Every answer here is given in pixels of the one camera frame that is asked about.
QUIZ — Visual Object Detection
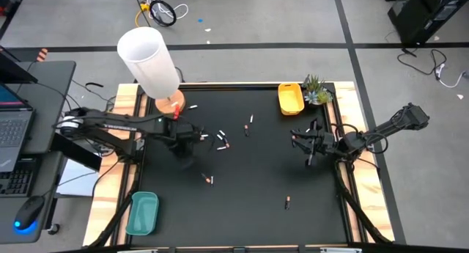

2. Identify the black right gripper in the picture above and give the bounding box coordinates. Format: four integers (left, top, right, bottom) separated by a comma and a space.
291, 117, 337, 166

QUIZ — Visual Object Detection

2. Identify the teal plastic bin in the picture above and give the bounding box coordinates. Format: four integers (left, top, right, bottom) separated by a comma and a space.
125, 191, 160, 236

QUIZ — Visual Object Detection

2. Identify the yellow plastic bin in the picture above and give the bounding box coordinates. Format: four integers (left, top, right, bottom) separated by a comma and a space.
277, 82, 306, 117

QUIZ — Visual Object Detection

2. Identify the potted succulent plant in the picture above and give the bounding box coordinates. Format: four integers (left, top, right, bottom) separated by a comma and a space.
302, 73, 334, 106

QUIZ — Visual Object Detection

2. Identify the white shade wooden base lamp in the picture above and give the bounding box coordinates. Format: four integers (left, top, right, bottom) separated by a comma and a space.
117, 26, 187, 117

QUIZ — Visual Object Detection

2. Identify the black desk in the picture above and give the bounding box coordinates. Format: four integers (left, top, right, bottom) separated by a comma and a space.
0, 60, 77, 245

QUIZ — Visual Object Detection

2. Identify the grey laptop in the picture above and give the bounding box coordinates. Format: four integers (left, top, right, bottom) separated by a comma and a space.
0, 82, 37, 173

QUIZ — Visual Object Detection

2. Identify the black computer tower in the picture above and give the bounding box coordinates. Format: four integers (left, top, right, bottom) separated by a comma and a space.
387, 0, 469, 45

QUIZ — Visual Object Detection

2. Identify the black computer mouse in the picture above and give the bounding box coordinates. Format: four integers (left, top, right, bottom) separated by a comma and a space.
13, 195, 45, 235

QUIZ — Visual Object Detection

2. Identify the black keyboard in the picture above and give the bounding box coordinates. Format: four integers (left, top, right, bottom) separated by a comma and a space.
0, 165, 37, 198

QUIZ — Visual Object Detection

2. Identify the black monitor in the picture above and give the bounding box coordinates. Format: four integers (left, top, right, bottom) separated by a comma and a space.
0, 45, 39, 84

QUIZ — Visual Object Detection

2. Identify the silver bracket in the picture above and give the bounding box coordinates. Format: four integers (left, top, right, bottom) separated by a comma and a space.
320, 247, 363, 253

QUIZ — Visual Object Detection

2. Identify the black cable coil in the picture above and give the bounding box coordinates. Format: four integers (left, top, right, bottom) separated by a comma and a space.
149, 0, 177, 28

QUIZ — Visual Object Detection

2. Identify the black floor cable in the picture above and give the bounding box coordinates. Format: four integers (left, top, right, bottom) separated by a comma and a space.
397, 47, 448, 77

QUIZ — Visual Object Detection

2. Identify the yellow cable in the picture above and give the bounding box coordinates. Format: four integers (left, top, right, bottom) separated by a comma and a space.
134, 1, 152, 29

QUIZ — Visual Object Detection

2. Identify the white power cable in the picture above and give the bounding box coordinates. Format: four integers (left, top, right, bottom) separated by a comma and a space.
435, 63, 469, 89

